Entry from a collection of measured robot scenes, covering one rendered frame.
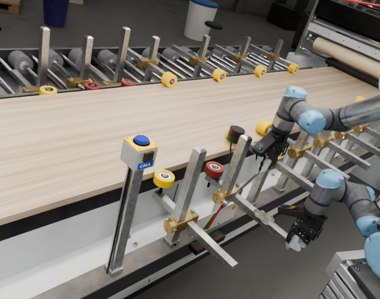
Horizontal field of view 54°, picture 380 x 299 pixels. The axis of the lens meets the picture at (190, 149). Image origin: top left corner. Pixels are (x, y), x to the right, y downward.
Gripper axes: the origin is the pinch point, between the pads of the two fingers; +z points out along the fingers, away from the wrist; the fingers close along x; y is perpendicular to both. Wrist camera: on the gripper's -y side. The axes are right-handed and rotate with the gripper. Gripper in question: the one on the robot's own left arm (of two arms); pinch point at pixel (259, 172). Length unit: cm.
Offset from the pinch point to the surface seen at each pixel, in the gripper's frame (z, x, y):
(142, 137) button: -23, 8, -56
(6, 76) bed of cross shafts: 29, 157, -34
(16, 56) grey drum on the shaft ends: 16, 157, -29
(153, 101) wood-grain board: 11, 79, 11
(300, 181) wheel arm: 5.6, -8.5, 22.1
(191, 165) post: -6.8, 8.0, -32.1
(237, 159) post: -3.3, 7.1, -7.1
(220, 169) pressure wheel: 9.9, 16.6, -0.7
